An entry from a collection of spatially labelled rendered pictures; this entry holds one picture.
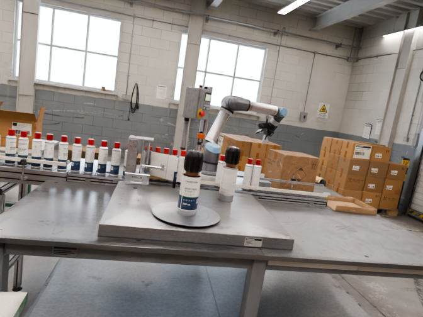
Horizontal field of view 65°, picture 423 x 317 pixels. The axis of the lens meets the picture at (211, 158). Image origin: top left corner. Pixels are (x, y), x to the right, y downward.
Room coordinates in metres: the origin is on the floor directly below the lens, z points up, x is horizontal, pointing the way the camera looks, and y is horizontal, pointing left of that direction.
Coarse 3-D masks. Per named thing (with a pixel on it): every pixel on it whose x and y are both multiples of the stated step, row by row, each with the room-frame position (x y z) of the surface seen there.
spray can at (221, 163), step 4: (220, 156) 2.06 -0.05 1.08; (224, 156) 2.06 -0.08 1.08; (220, 160) 2.06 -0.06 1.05; (220, 164) 2.05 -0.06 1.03; (224, 164) 2.05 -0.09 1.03; (220, 168) 2.05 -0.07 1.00; (220, 172) 2.05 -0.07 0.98; (216, 176) 2.06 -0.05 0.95; (220, 176) 2.05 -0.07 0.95; (216, 180) 2.05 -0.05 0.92; (220, 180) 2.05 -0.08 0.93
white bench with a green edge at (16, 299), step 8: (0, 296) 0.80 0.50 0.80; (8, 296) 0.81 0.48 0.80; (16, 296) 0.81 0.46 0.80; (24, 296) 0.82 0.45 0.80; (0, 304) 0.77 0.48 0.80; (8, 304) 0.77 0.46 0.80; (16, 304) 0.78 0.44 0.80; (24, 304) 0.81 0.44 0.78; (0, 312) 0.74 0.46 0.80; (8, 312) 0.75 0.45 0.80; (16, 312) 0.75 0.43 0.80
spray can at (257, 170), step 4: (256, 160) 2.10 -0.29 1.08; (260, 160) 2.10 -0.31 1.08; (256, 164) 2.10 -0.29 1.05; (260, 164) 2.10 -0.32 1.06; (256, 168) 2.09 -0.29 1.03; (260, 168) 2.09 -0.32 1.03; (252, 172) 2.11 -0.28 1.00; (256, 172) 2.09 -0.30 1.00; (260, 172) 2.10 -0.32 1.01; (252, 176) 2.10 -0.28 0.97; (256, 176) 2.09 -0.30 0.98; (252, 180) 2.09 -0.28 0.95; (256, 180) 2.09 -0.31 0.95; (252, 184) 2.09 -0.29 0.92; (256, 184) 2.09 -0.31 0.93
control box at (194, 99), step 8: (192, 88) 2.04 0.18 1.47; (200, 88) 2.03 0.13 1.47; (192, 96) 2.04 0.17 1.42; (200, 96) 2.03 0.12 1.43; (184, 104) 2.06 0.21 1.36; (192, 104) 2.04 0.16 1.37; (200, 104) 2.04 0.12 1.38; (184, 112) 2.05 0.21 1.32; (192, 112) 2.03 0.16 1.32; (208, 112) 2.16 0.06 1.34
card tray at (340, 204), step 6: (330, 198) 2.35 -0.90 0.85; (336, 198) 2.36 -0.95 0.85; (342, 198) 2.37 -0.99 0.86; (348, 198) 2.38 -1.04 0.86; (354, 198) 2.38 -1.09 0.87; (330, 204) 2.22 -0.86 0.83; (336, 204) 2.24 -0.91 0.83; (342, 204) 2.27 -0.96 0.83; (348, 204) 2.30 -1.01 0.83; (354, 204) 2.33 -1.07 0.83; (360, 204) 2.31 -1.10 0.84; (366, 204) 2.24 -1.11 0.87; (336, 210) 2.08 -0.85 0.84; (342, 210) 2.09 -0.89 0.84; (348, 210) 2.10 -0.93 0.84; (354, 210) 2.10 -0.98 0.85; (360, 210) 2.11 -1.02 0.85; (366, 210) 2.12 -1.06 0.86; (372, 210) 2.13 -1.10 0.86
